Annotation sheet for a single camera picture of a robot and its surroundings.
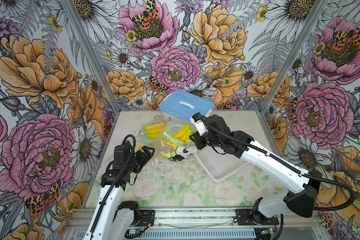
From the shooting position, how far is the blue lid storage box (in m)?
1.00

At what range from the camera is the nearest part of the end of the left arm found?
686mm

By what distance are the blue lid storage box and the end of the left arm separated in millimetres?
338
